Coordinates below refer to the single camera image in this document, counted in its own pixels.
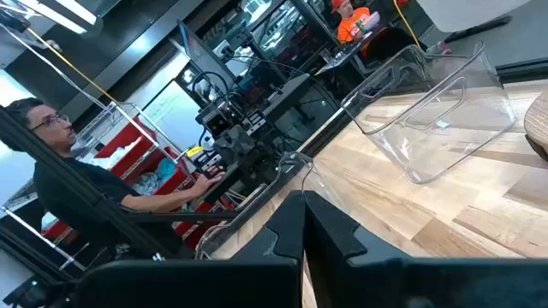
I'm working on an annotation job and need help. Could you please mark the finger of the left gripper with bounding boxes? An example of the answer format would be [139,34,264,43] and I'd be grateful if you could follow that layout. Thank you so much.
[233,127,258,163]
[214,127,246,169]

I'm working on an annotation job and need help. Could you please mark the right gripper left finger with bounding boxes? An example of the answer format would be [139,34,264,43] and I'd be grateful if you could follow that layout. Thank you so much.
[75,190,307,308]

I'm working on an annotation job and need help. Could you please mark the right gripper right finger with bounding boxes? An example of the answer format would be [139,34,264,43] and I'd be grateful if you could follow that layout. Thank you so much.
[302,190,548,308]

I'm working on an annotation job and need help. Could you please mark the red storage bin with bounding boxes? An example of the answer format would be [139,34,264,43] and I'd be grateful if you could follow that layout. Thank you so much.
[170,199,235,252]
[123,147,193,198]
[94,117,158,179]

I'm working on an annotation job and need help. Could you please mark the grey desk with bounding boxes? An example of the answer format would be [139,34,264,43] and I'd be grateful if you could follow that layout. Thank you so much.
[260,72,313,125]

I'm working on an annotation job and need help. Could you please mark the dark flat monitor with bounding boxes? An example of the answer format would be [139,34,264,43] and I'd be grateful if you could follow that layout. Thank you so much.
[176,19,237,86]

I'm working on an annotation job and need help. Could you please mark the clear plastic bin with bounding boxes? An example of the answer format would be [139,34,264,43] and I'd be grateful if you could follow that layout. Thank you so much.
[341,40,518,185]

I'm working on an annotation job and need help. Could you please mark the person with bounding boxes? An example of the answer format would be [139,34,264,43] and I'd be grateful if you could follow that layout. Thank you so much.
[331,0,382,45]
[3,97,227,258]

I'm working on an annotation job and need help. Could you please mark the black office chair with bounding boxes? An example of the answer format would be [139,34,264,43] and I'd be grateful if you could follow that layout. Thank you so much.
[361,26,425,65]

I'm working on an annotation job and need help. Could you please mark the ceiling light strip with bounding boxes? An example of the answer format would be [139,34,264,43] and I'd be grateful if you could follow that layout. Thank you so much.
[16,0,98,35]

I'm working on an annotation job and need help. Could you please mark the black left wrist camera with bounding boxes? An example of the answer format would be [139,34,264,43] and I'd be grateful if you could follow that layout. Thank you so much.
[204,110,234,139]

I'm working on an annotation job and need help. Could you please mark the yellow cable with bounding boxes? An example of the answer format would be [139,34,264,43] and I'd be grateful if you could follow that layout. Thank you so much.
[25,27,117,104]
[391,0,424,49]

